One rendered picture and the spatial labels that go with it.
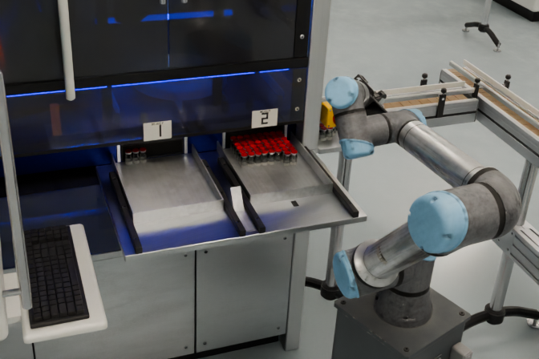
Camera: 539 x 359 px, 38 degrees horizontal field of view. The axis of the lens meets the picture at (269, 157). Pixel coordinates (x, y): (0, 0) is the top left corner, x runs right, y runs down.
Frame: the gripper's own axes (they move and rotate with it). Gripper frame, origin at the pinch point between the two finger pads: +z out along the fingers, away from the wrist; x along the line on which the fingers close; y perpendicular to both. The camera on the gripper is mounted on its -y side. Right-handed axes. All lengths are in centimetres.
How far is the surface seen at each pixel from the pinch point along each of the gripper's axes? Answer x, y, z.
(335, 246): 58, -14, 82
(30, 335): 91, 4, -55
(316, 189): 31.3, -3.9, 12.4
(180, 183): 60, 23, 1
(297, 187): 36.0, 0.9, 14.5
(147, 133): 56, 40, -4
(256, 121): 33.7, 25.6, 17.5
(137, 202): 68, 24, -13
